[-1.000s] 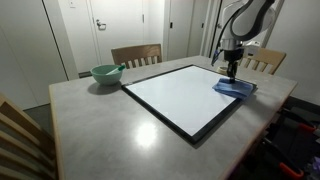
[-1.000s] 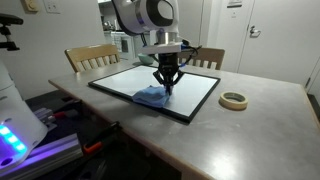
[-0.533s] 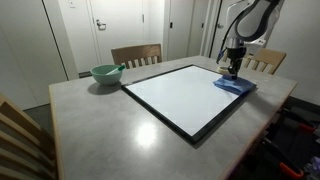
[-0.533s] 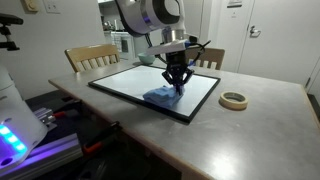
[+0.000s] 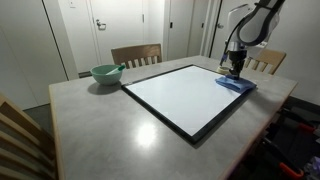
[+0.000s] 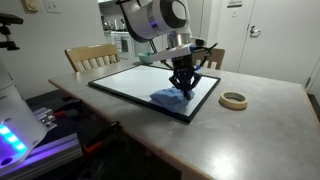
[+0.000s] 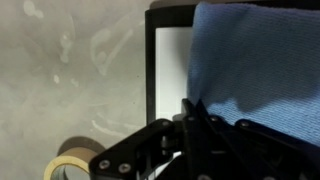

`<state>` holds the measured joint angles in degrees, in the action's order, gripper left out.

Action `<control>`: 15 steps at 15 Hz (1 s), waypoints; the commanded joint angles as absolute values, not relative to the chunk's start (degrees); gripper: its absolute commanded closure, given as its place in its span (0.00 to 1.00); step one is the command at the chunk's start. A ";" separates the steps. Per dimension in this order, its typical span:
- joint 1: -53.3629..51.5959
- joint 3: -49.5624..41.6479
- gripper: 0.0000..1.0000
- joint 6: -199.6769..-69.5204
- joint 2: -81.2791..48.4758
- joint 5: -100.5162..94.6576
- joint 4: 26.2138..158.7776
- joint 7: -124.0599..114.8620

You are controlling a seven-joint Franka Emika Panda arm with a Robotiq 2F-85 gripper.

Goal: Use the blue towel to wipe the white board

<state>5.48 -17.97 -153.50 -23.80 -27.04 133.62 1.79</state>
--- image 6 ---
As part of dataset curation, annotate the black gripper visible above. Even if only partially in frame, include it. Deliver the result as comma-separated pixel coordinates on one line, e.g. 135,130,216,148
169,55,201,100

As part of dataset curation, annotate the blue microfiber towel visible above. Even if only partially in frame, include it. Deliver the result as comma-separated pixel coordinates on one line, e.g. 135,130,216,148
150,87,191,113

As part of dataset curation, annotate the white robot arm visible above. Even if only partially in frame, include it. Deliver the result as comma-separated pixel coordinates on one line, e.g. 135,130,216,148
116,0,205,100

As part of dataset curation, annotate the white robot base blue light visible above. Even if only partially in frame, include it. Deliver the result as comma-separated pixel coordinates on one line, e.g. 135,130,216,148
0,62,47,174

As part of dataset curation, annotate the black framed white board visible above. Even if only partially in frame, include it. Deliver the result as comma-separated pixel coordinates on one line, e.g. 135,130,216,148
88,65,220,124

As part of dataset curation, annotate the wooden chair near bowl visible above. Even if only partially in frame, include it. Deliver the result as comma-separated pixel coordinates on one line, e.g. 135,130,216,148
192,48,225,70

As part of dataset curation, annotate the beige masking tape roll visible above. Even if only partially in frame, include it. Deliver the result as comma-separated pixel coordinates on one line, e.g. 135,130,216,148
219,91,248,110

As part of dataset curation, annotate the green ceramic bowl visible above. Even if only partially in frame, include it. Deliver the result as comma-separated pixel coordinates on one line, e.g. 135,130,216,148
138,52,153,64

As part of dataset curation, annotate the orange black clamp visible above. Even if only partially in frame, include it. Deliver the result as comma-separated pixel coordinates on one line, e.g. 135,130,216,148
83,121,122,155
53,100,82,117

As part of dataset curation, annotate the kitchen counter with appliances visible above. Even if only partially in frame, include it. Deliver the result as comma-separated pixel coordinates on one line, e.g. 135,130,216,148
98,0,134,60

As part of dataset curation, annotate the door sign plate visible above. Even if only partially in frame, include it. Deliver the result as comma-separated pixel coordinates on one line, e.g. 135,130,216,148
227,0,243,8

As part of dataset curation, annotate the wooden chair near tape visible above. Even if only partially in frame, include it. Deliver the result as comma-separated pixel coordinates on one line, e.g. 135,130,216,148
64,44,120,72

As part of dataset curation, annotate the silver door lever handle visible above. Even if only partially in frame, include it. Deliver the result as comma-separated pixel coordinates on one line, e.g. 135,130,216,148
250,25,261,38

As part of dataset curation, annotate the aluminium extrusion rail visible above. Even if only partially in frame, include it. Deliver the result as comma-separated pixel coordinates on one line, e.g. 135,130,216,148
0,133,82,180

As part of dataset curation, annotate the wall thermostat dial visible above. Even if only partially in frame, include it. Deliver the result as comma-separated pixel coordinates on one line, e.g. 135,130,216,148
23,0,39,12

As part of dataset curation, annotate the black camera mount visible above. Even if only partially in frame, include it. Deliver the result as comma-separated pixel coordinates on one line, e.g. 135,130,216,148
0,13,24,51

